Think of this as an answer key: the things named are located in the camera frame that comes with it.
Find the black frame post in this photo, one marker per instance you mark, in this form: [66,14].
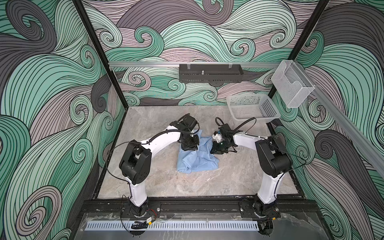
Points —
[309,13]
[95,41]

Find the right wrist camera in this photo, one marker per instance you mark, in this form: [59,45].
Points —
[217,137]

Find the aluminium wall rail right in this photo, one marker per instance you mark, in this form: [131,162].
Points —
[350,108]

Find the black frame post right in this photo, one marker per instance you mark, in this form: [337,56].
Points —
[309,13]

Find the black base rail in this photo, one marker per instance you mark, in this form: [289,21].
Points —
[163,207]

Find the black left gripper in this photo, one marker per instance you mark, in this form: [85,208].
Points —
[194,146]

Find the light blue long sleeve shirt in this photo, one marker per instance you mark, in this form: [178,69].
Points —
[199,160]

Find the black frame post left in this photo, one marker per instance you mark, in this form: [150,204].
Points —
[95,41]

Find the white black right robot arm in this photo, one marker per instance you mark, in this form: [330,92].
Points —
[273,160]

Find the black perforated wall tray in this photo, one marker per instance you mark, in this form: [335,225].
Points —
[212,74]

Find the aluminium wall rail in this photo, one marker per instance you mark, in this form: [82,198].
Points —
[350,108]
[166,64]

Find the white plastic mesh basket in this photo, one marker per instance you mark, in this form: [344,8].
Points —
[258,106]

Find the aluminium wall rail back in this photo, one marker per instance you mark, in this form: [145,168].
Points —
[166,64]

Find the white slotted cable duct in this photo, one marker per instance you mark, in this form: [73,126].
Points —
[175,226]

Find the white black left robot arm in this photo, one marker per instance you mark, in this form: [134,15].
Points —
[135,164]

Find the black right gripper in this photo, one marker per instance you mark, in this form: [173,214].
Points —
[215,150]

